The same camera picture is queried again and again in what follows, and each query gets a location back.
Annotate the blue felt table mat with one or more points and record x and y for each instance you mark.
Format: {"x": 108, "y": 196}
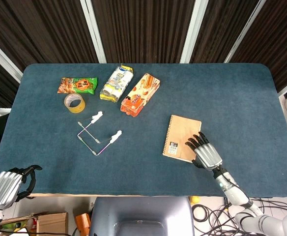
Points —
{"x": 143, "y": 127}

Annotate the clear packing tape roll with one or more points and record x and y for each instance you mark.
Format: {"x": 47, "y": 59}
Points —
{"x": 75, "y": 103}

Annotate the green orange snack bag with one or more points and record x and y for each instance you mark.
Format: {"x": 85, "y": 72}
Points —
{"x": 77, "y": 85}

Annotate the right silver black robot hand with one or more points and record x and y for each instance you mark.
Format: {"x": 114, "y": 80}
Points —
{"x": 207, "y": 152}

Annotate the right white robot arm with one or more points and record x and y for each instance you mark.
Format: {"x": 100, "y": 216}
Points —
{"x": 244, "y": 204}

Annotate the brown kraft spiral notebook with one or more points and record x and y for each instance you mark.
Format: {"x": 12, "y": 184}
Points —
{"x": 181, "y": 137}

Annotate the brown cardboard box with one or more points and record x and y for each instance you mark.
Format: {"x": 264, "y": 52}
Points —
{"x": 52, "y": 223}

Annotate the green yellow package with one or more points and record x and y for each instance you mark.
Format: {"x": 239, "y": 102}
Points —
{"x": 18, "y": 224}

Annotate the grey robot base body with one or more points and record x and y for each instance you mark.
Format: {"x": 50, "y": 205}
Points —
{"x": 141, "y": 216}

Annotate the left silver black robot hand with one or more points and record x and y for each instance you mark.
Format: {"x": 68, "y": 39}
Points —
{"x": 4, "y": 185}

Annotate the orange biscuit box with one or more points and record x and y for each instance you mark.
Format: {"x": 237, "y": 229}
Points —
{"x": 140, "y": 95}

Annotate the small yellow object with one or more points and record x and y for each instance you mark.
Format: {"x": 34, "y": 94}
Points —
{"x": 194, "y": 199}

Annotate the orange plastic object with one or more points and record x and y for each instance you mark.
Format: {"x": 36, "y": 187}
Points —
{"x": 82, "y": 223}

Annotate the white yellow roll pack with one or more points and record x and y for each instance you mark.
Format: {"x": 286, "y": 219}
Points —
{"x": 117, "y": 83}

